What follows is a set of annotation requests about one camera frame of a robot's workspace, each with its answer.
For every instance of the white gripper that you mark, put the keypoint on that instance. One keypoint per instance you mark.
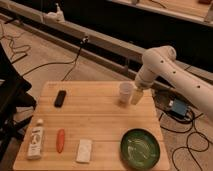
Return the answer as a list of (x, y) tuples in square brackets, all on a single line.
[(138, 92)]

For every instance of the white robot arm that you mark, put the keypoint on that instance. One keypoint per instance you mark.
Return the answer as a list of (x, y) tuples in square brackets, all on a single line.
[(159, 62)]

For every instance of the green ceramic bowl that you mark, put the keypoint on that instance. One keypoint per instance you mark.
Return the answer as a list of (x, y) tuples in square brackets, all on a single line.
[(139, 149)]

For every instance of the blue power box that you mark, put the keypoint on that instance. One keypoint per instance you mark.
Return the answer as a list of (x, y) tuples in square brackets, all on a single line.
[(178, 108)]

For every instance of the black rectangular remote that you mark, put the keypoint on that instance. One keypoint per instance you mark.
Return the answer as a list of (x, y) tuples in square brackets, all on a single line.
[(60, 98)]

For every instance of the white plastic bottle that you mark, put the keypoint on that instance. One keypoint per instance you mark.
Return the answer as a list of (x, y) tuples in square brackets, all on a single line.
[(36, 140)]

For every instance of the black chair frame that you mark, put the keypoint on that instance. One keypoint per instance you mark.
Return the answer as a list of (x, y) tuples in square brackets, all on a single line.
[(13, 94)]

